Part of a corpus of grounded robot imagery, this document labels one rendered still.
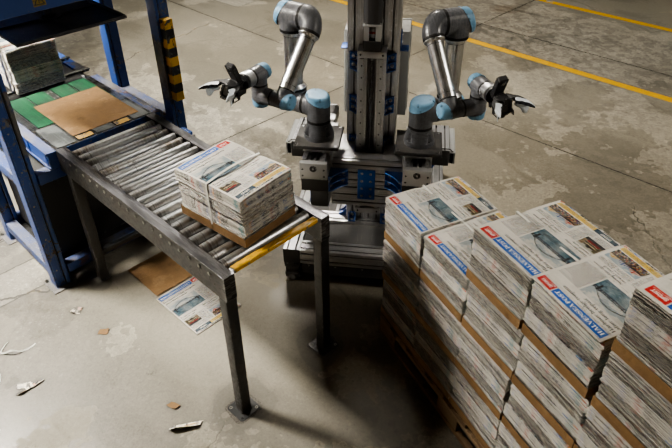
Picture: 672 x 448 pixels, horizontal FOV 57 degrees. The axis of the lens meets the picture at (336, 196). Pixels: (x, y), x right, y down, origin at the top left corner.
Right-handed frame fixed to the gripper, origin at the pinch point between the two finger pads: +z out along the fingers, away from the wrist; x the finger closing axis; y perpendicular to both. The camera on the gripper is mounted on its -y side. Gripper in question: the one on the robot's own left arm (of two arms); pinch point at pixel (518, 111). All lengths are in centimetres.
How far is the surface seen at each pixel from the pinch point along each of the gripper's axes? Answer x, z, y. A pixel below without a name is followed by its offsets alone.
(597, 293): 22, 80, 14
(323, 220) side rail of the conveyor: 80, -14, 34
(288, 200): 92, -17, 21
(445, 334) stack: 49, 33, 71
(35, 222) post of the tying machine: 209, -101, 51
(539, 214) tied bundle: 15.9, 40.6, 15.6
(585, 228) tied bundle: 6, 52, 17
